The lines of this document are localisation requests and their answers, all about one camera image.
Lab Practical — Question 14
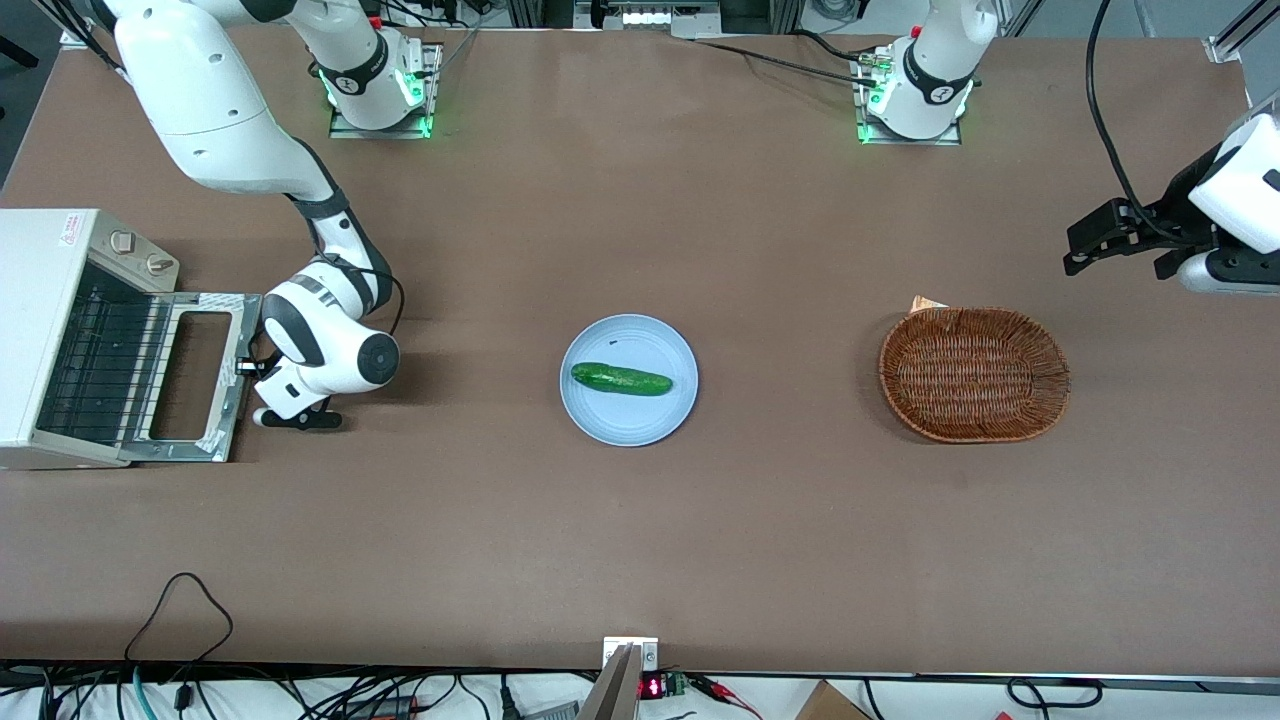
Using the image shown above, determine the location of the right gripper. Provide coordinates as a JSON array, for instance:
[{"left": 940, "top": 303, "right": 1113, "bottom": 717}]
[{"left": 236, "top": 341, "right": 333, "bottom": 422}]

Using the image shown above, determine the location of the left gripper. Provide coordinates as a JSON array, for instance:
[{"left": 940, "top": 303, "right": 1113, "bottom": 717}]
[{"left": 1063, "top": 148, "right": 1226, "bottom": 281}]

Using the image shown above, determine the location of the silver oven door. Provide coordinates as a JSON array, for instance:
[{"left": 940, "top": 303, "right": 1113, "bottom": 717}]
[{"left": 118, "top": 292, "right": 264, "bottom": 464}]

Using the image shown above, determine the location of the metal oven rack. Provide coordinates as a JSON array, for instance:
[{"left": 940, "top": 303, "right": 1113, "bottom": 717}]
[{"left": 40, "top": 265, "right": 166, "bottom": 446}]

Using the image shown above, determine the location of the beige toaster oven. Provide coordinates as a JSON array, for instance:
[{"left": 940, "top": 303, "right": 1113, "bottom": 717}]
[{"left": 0, "top": 208, "right": 183, "bottom": 471}]

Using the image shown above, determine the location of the brown oval wicker basket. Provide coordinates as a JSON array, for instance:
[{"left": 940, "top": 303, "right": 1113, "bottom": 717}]
[{"left": 878, "top": 306, "right": 1072, "bottom": 444}]

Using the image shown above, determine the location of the green cucumber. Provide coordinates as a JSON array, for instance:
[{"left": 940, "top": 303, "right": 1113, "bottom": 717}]
[{"left": 571, "top": 362, "right": 674, "bottom": 398}]

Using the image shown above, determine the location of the black power adapter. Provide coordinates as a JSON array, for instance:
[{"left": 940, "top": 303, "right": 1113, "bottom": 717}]
[{"left": 340, "top": 695, "right": 416, "bottom": 720}]

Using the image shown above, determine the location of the light blue round plate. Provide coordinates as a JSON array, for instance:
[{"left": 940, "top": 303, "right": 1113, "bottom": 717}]
[{"left": 559, "top": 314, "right": 700, "bottom": 448}]

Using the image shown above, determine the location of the white power strip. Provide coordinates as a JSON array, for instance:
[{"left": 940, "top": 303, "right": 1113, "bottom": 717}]
[{"left": 575, "top": 0, "right": 721, "bottom": 39}]

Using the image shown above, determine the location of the brown cardboard box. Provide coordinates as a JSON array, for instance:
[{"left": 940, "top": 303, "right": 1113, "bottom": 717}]
[{"left": 795, "top": 680, "right": 871, "bottom": 720}]

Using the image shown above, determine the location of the red alligator clip lead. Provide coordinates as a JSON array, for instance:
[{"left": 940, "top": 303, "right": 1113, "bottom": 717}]
[{"left": 695, "top": 676, "right": 763, "bottom": 719}]

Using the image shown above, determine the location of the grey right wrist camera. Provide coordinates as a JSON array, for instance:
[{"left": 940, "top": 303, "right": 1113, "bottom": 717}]
[{"left": 250, "top": 405, "right": 343, "bottom": 432}]

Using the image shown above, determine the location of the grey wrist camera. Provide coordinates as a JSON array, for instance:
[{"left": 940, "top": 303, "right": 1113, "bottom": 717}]
[
  {"left": 250, "top": 405, "right": 343, "bottom": 432},
  {"left": 1178, "top": 250, "right": 1280, "bottom": 297}
]

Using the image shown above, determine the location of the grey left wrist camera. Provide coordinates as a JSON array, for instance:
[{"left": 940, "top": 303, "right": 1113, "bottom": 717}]
[{"left": 1178, "top": 250, "right": 1280, "bottom": 297}]

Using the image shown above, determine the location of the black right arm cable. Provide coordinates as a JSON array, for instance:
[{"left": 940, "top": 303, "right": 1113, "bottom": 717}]
[{"left": 320, "top": 255, "right": 406, "bottom": 341}]

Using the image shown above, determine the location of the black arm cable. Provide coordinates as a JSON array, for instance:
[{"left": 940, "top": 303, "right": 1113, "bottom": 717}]
[
  {"left": 320, "top": 255, "right": 406, "bottom": 341},
  {"left": 1085, "top": 0, "right": 1201, "bottom": 246}
]

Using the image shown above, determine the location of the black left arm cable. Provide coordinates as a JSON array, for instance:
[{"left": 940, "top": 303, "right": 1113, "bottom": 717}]
[{"left": 1085, "top": 0, "right": 1201, "bottom": 246}]

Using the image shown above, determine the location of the thin black looped cable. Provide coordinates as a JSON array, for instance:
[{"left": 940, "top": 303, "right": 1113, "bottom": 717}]
[{"left": 124, "top": 572, "right": 235, "bottom": 663}]

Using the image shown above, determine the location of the aluminium frame profile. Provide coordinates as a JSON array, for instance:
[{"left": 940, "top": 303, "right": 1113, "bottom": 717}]
[
  {"left": 1205, "top": 0, "right": 1280, "bottom": 66},
  {"left": 40, "top": 0, "right": 101, "bottom": 46}
]

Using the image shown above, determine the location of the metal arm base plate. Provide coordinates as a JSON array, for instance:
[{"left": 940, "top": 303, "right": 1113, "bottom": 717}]
[
  {"left": 853, "top": 48, "right": 966, "bottom": 147},
  {"left": 328, "top": 43, "right": 444, "bottom": 140}
]

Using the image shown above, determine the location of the black cable on table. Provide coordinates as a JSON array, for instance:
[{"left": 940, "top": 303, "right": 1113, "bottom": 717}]
[{"left": 695, "top": 30, "right": 881, "bottom": 86}]

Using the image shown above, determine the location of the black coiled cable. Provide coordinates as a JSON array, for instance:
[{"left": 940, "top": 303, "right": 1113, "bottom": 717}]
[{"left": 1005, "top": 678, "right": 1103, "bottom": 709}]

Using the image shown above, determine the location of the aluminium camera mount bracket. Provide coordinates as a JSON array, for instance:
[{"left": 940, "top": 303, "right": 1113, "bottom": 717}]
[{"left": 580, "top": 637, "right": 661, "bottom": 720}]

